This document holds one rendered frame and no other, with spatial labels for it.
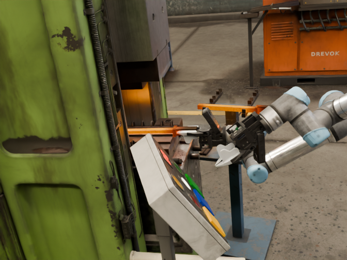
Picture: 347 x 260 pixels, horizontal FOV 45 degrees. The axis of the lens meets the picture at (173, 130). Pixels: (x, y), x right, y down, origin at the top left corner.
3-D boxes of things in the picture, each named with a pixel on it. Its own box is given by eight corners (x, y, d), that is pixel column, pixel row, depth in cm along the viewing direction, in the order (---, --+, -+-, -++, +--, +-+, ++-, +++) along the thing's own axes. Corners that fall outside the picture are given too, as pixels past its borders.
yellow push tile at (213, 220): (217, 220, 126) (204, 205, 122) (226, 235, 119) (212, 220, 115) (212, 224, 126) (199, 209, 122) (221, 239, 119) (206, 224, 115)
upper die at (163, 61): (170, 65, 176) (168, 43, 172) (159, 81, 159) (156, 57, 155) (78, 70, 186) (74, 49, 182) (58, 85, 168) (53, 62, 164)
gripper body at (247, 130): (223, 131, 138) (252, 108, 137) (237, 148, 141) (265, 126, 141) (231, 140, 131) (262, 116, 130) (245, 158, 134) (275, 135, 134)
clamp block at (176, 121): (183, 129, 202) (182, 117, 199) (180, 137, 194) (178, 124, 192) (159, 129, 204) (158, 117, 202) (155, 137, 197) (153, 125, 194)
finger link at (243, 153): (226, 156, 137) (247, 139, 137) (229, 159, 138) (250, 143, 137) (231, 162, 133) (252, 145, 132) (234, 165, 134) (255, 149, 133)
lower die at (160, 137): (178, 141, 191) (177, 124, 188) (170, 162, 173) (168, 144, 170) (93, 141, 200) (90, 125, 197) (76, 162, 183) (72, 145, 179)
